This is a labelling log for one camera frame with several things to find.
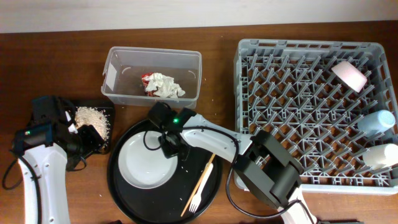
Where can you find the white tissue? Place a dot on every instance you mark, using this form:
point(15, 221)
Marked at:
point(164, 81)

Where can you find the pile of rice scraps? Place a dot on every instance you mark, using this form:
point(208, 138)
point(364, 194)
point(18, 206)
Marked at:
point(96, 118)

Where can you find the white cup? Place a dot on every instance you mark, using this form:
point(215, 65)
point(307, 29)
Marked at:
point(381, 156)

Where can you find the grey dishwasher rack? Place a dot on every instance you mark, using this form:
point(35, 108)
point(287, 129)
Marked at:
point(286, 87)

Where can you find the light blue cup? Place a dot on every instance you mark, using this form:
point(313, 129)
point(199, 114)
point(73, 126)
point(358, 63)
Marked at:
point(377, 122)

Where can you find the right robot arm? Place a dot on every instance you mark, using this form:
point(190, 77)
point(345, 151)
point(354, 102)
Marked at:
point(264, 166)

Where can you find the red snack wrapper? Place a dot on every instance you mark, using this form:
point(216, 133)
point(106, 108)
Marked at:
point(151, 84)

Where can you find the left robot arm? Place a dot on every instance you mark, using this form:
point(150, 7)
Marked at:
point(46, 150)

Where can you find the white plastic fork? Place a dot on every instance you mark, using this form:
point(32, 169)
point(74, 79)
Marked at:
point(196, 200)

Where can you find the black round tray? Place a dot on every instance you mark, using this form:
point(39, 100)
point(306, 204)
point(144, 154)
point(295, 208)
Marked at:
point(165, 203)

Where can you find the pink saucer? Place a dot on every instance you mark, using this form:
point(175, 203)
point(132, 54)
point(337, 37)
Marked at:
point(350, 75)

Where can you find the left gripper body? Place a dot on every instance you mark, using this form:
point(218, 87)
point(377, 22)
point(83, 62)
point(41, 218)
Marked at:
point(86, 142)

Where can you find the grey plate with food scraps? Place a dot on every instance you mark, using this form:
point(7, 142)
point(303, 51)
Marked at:
point(143, 167)

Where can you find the white napkin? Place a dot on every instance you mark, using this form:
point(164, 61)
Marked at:
point(174, 91)

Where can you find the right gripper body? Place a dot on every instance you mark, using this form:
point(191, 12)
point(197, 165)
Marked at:
point(170, 152)

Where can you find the clear plastic bin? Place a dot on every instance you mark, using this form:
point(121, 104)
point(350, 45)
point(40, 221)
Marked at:
point(125, 66)

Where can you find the black rectangular tray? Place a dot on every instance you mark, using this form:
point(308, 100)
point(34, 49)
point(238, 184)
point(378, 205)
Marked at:
point(101, 104)

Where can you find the wooden chopstick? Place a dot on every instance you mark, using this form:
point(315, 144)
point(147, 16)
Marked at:
point(186, 208)

